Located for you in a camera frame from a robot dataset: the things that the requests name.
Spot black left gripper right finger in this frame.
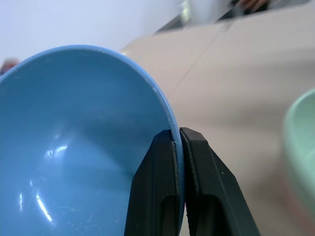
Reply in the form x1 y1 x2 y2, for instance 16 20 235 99
179 127 257 236

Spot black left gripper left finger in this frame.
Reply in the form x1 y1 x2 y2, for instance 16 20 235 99
123 129 181 236

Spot blue plastic bowl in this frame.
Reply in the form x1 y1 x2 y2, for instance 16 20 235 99
0 44 186 236

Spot green plastic bowl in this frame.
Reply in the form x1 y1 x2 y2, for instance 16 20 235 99
282 88 315 211

